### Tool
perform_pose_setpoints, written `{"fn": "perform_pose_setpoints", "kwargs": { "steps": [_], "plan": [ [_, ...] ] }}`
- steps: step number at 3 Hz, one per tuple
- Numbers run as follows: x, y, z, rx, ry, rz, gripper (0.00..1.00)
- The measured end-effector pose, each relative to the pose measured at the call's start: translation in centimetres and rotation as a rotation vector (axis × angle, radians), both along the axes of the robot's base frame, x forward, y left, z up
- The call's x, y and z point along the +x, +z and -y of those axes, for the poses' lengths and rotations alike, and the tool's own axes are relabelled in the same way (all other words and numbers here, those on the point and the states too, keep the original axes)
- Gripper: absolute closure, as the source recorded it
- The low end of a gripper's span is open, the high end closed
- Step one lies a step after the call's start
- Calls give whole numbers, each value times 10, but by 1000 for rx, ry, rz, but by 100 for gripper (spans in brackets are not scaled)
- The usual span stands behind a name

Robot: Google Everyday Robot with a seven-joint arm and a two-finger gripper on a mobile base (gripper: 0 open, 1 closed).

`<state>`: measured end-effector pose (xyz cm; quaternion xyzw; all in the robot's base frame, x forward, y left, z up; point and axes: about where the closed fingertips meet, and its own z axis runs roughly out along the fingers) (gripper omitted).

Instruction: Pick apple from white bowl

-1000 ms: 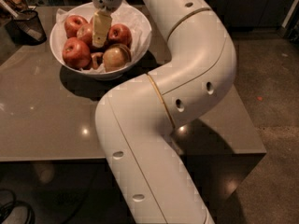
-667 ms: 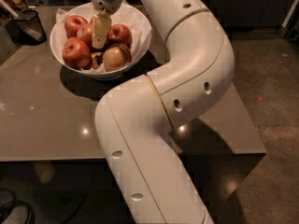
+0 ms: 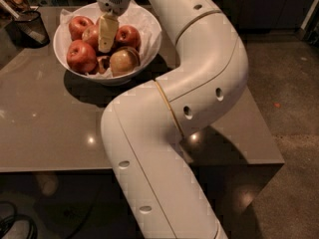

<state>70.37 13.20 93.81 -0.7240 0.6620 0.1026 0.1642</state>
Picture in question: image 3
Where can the small apple front centre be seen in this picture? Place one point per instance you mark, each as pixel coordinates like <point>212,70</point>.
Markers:
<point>103,63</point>

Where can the white ceramic bowl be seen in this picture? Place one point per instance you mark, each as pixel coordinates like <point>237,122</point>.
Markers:
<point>149,50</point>

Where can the dark cabinet row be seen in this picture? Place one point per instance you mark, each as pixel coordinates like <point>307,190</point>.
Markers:
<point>260,16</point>

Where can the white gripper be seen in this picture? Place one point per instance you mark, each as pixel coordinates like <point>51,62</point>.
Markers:
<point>112,0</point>

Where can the red apple back left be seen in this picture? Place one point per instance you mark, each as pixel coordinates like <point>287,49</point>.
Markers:
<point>78,25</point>

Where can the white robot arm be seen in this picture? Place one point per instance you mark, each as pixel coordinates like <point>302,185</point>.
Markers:
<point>143,127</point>

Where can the yellow green apple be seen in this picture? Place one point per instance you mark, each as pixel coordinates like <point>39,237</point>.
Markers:
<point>123,61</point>

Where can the red apple front left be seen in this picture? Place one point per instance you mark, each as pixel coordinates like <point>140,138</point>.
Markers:
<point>81,57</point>

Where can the red apple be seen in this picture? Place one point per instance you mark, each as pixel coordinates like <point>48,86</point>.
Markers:
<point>78,25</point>
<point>91,36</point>
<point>81,57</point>
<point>128,35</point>

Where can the black mesh pen cup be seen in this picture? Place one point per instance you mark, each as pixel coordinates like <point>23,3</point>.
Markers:
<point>33,32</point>

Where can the red apple right centre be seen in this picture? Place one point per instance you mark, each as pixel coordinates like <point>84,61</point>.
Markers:
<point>128,35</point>

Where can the white tissue paper liner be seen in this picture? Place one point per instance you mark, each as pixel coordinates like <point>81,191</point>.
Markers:
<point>146,34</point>

